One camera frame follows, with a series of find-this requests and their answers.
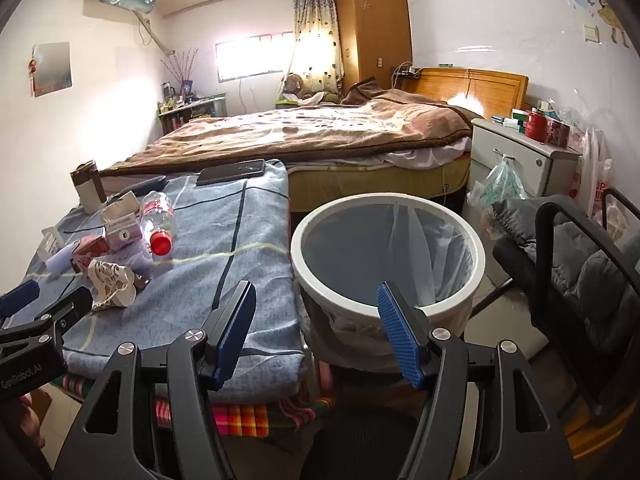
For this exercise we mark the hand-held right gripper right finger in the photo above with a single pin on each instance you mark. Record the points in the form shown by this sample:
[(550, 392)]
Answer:
[(397, 335)]

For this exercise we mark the stack of small boxes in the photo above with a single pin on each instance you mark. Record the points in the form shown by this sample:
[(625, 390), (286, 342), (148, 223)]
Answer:
[(515, 117)]

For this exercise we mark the white nightstand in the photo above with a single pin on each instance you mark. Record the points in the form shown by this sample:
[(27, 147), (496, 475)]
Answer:
[(520, 152)]

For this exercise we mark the red hanging ornament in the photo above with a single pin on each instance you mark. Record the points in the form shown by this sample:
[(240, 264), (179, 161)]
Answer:
[(32, 67)]

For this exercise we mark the dark blue glasses case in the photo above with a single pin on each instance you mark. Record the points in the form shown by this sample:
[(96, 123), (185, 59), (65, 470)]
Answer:
[(145, 183)]

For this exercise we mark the hanging clear plastic bag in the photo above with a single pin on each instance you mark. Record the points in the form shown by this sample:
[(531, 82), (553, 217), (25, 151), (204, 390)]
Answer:
[(500, 182)]

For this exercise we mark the brown bed blanket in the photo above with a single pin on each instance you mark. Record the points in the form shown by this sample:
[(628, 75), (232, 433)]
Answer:
[(300, 130)]

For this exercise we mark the white air conditioner pipe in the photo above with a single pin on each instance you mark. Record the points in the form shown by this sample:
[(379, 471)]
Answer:
[(152, 35)]

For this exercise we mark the dried branches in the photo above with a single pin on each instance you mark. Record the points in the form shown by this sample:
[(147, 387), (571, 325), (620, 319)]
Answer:
[(180, 65)]

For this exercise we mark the cluttered small desk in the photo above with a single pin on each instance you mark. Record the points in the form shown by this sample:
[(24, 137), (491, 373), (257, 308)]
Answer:
[(200, 110)]

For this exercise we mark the red jar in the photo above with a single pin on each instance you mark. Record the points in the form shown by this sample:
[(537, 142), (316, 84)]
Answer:
[(537, 127)]

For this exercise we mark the dark smartphone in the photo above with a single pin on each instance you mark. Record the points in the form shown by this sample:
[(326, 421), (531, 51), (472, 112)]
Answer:
[(230, 171)]

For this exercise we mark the wooden headboard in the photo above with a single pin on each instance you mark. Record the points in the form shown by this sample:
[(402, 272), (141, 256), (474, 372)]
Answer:
[(495, 90)]

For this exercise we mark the white wall switch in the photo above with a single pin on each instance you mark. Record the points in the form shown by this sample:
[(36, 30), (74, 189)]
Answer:
[(592, 32)]

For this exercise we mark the clear plastic bottle red cap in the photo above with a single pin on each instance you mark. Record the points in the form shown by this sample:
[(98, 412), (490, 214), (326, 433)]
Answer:
[(157, 220)]

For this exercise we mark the white plastic cup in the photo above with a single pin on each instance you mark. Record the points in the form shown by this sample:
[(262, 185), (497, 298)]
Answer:
[(50, 240)]

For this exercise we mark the brown teddy bear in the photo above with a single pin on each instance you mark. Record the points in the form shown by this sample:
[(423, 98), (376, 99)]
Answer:
[(295, 85)]

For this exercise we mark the grey padded jacket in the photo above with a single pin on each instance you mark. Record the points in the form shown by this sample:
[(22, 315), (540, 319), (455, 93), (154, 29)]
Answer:
[(590, 270)]

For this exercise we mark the brown and white tall carton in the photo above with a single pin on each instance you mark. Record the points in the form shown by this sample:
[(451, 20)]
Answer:
[(90, 190)]

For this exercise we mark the lilac foam fruit net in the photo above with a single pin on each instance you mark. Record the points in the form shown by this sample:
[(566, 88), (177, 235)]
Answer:
[(57, 261)]

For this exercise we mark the bright window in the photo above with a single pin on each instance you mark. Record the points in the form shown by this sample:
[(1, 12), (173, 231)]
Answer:
[(250, 57)]

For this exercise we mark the purple milk carton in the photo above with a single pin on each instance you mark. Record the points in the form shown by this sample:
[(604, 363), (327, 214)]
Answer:
[(122, 234)]

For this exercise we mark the power strip with chargers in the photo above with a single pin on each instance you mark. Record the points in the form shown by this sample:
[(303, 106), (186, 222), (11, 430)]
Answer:
[(407, 72)]

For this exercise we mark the small red carton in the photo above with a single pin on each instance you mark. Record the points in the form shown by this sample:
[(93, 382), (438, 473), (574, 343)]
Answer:
[(92, 249)]

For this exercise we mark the black office chair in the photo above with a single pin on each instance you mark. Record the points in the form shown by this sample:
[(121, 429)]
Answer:
[(542, 260)]

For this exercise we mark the red patterned tin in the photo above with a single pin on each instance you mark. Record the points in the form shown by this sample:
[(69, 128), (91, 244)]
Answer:
[(557, 132)]

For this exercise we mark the dotted curtain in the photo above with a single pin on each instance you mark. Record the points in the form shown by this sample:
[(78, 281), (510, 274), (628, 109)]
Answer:
[(317, 35)]

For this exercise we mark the white plastic bag red print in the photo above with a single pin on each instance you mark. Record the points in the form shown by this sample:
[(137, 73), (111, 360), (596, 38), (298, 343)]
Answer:
[(595, 175)]

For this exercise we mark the silver wall panel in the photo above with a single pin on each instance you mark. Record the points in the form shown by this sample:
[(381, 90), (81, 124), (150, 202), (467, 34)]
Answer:
[(52, 67)]

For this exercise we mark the yellow bed mattress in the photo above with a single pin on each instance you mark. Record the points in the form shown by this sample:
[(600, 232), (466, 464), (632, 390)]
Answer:
[(375, 180)]

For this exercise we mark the colourful striped cloth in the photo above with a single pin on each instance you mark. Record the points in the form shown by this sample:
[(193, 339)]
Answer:
[(240, 417)]

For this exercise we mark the white round trash bin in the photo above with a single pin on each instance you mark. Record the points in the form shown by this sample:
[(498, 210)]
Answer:
[(330, 300)]

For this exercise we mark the wooden wardrobe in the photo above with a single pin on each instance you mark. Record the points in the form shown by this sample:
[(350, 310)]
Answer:
[(372, 30)]

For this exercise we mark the white patterned wrapper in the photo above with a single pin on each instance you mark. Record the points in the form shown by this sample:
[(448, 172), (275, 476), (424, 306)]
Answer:
[(112, 280)]

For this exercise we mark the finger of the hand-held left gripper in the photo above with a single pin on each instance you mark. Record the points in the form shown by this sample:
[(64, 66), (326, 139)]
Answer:
[(20, 294), (75, 302)]

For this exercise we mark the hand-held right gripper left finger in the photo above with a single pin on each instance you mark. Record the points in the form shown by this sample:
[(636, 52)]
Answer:
[(235, 330)]

